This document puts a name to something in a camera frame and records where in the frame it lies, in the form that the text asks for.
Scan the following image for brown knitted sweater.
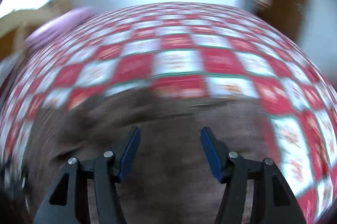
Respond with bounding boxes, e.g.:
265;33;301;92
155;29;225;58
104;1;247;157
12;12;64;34
24;88;269;223

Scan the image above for red white checkered bedspread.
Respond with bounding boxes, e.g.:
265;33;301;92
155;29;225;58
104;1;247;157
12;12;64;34
1;2;336;223

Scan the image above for pink folded blanket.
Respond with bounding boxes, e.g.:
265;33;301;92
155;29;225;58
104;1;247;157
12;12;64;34
24;7;96;49

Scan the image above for cream wooden headboard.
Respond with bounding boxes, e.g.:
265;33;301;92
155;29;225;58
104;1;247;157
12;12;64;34
1;8;55;61

